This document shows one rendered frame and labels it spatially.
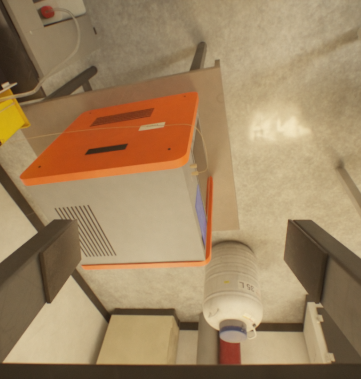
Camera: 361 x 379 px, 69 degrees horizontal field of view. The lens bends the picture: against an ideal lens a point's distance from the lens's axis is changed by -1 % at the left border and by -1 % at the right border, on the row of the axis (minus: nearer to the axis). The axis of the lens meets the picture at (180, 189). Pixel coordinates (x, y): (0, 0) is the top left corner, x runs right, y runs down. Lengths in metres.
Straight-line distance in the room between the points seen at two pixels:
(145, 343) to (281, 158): 2.47
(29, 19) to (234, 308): 1.96
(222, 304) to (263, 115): 1.33
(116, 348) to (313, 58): 3.24
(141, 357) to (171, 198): 2.85
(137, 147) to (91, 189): 0.15
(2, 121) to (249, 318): 1.90
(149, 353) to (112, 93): 2.84
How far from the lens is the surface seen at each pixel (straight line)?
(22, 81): 1.10
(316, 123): 1.86
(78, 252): 0.17
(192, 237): 0.71
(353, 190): 1.89
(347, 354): 2.95
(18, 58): 1.08
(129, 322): 3.59
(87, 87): 1.64
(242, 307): 2.12
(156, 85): 0.95
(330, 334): 2.99
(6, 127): 1.06
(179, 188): 0.60
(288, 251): 0.17
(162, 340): 3.36
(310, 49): 1.70
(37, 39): 1.17
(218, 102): 0.95
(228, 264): 2.26
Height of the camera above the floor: 1.60
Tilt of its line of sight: 51 degrees down
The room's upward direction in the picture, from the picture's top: 169 degrees counter-clockwise
